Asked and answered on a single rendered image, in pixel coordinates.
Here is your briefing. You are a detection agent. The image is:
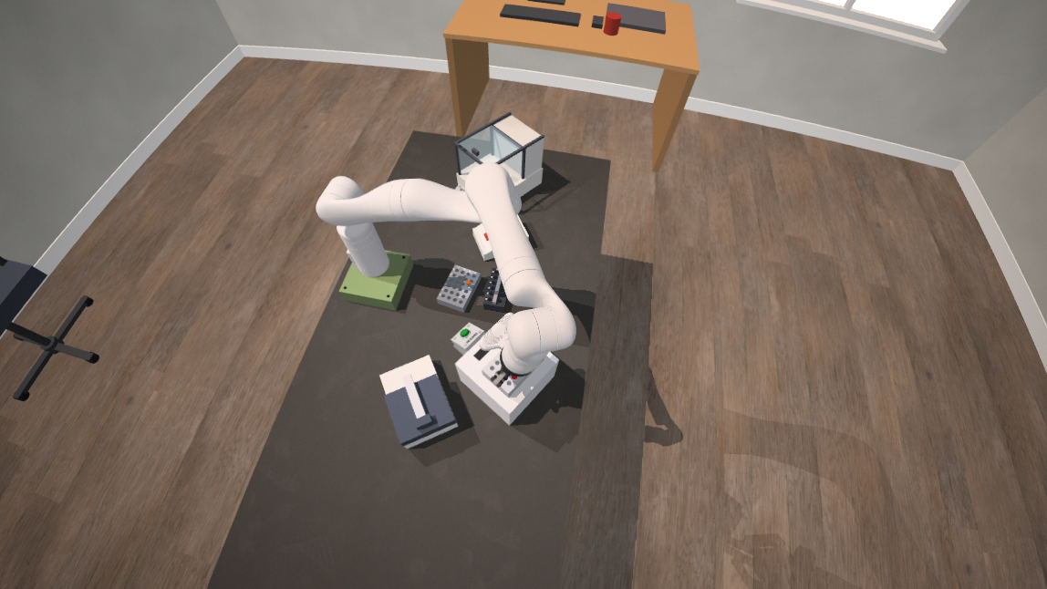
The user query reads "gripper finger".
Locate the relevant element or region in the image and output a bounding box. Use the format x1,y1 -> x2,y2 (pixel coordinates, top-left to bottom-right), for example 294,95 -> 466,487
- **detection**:
490,370 -> 508,388

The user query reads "white tube rack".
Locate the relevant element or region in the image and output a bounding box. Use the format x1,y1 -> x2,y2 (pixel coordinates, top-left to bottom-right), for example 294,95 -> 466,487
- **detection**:
437,265 -> 481,313

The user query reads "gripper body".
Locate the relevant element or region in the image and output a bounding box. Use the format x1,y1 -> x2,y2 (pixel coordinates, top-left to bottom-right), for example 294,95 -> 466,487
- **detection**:
500,350 -> 528,377

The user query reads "dark grey block with holes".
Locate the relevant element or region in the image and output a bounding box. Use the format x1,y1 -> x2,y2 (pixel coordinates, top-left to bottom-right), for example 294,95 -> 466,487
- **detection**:
483,267 -> 507,313

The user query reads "white balance with glass draft shield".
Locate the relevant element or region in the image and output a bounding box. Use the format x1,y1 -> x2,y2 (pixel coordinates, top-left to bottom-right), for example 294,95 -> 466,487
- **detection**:
454,112 -> 544,197

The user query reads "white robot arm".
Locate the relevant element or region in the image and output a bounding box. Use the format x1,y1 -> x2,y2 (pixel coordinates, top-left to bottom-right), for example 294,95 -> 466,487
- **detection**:
316,162 -> 576,373

